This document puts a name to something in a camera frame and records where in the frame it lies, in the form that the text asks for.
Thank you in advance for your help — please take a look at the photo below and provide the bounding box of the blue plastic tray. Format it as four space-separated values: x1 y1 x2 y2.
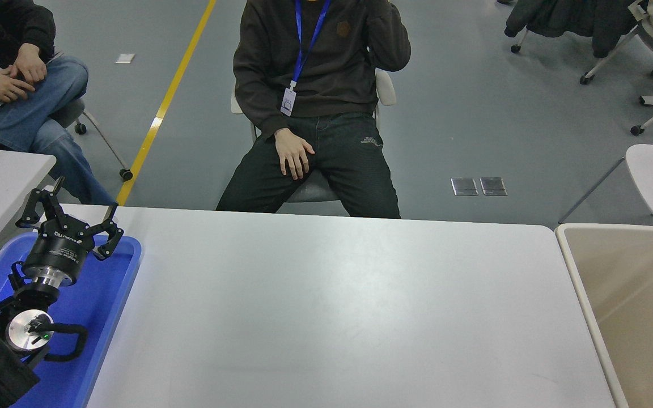
0 231 143 408

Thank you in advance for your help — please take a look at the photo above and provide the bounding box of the blue lanyard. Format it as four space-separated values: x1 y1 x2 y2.
291 0 332 91

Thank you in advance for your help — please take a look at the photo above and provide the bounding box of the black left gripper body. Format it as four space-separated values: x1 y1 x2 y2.
22 218 96 279

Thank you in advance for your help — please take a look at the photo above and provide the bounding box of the person's left hand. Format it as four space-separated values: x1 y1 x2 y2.
14 44 48 86

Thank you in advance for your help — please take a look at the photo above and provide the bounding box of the metal floor socket plate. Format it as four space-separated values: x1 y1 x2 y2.
480 177 507 197
451 177 478 197

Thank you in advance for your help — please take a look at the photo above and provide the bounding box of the dark jacket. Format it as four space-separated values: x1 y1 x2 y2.
504 0 639 59

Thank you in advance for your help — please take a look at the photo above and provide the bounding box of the large pale bin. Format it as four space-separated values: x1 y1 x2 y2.
554 223 653 408

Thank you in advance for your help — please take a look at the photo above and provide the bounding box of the white name badge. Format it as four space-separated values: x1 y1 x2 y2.
281 81 297 117

